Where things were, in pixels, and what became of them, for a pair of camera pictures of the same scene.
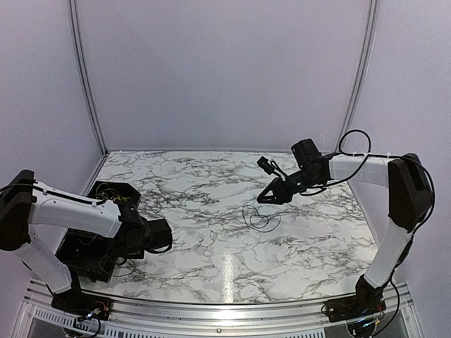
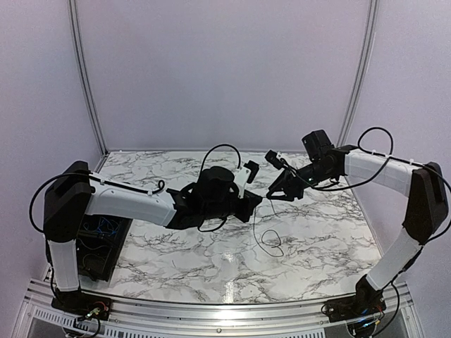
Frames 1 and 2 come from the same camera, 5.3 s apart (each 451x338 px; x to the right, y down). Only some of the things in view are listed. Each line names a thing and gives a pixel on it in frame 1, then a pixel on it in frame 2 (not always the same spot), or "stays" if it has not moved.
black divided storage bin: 92,256 stays
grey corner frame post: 361,83 stays
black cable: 265,216 to 261,238
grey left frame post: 75,15 stays
